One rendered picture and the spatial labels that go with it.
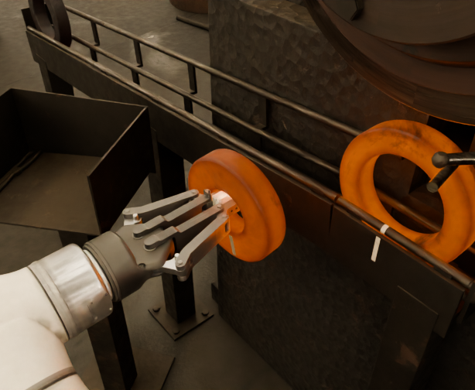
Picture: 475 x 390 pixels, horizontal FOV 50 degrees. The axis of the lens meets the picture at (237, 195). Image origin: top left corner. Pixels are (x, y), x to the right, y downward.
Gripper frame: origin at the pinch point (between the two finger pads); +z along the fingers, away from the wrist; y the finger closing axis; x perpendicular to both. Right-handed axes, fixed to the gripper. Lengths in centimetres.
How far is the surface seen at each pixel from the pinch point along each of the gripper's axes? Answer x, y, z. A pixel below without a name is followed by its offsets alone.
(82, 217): -11.1, -22.7, -13.6
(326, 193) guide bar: -1.8, 6.2, 10.3
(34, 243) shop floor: -72, -92, -11
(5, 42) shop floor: -74, -260, 41
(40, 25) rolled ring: -9, -98, 13
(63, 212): -11.3, -26.2, -15.2
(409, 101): 15.6, 15.2, 11.0
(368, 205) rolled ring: -2.0, 11.3, 12.7
